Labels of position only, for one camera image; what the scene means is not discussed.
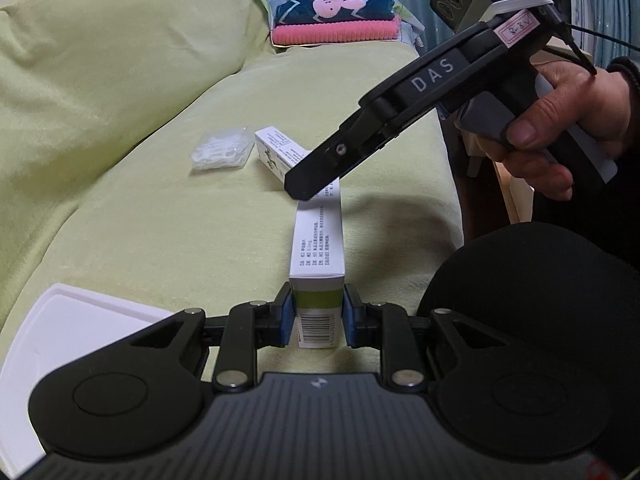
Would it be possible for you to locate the green and white medicine box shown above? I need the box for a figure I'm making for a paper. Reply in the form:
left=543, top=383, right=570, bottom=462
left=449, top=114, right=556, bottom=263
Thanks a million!
left=289, top=180, right=347, bottom=350

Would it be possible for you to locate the white plastic tray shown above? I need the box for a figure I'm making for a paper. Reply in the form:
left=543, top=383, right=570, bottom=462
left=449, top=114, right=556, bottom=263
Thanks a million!
left=0, top=282, right=173, bottom=473

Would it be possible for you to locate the small white medicine box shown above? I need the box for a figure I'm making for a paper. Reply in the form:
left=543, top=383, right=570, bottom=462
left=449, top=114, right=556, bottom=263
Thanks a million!
left=254, top=125, right=313, bottom=191

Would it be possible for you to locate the clear plastic bag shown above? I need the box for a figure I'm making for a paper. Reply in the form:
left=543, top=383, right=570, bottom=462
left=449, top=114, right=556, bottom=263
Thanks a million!
left=189, top=127, right=252, bottom=172

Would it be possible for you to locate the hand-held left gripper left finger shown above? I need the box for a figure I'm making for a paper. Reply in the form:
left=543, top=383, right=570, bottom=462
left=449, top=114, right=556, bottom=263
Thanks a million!
left=132, top=282, right=296, bottom=392

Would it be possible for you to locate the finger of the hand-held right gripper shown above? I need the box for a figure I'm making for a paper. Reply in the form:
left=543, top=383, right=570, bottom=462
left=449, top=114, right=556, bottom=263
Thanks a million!
left=283, top=107, right=403, bottom=202

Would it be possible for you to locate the black cable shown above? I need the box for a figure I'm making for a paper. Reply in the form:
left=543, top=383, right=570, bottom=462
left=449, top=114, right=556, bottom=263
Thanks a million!
left=547, top=2, right=640, bottom=78

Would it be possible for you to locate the green covered sofa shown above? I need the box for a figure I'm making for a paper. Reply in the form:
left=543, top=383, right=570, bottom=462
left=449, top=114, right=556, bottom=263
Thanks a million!
left=0, top=0, right=466, bottom=391

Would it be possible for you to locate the pink blanket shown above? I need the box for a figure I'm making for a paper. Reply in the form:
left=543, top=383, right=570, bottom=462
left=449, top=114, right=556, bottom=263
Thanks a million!
left=271, top=15, right=401, bottom=47

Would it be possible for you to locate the navy printed blanket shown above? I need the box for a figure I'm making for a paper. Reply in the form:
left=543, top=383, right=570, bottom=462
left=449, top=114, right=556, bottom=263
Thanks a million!
left=275, top=0, right=398, bottom=28

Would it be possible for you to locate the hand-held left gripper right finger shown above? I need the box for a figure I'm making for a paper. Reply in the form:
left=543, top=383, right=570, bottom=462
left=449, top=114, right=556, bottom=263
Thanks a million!
left=342, top=284, right=497, bottom=389

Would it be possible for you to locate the person's right forearm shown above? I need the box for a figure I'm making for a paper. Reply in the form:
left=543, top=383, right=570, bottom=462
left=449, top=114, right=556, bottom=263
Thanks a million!
left=605, top=55, right=640, bottom=161

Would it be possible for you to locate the person's right hand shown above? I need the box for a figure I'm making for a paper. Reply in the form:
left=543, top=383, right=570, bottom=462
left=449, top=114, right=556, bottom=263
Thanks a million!
left=492, top=59, right=633, bottom=202

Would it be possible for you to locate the beige cabinet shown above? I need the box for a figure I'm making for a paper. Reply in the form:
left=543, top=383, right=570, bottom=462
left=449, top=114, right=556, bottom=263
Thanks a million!
left=492, top=157, right=535, bottom=225

